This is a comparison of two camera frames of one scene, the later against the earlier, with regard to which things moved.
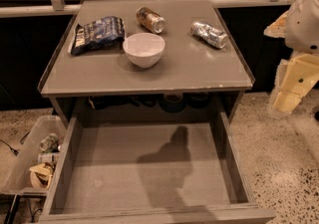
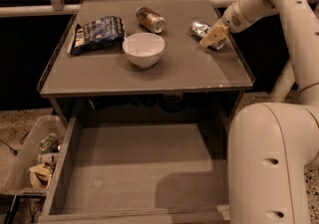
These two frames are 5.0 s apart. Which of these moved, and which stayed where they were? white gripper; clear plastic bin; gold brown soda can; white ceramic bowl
Moved: white gripper
Stayed: clear plastic bin; gold brown soda can; white ceramic bowl
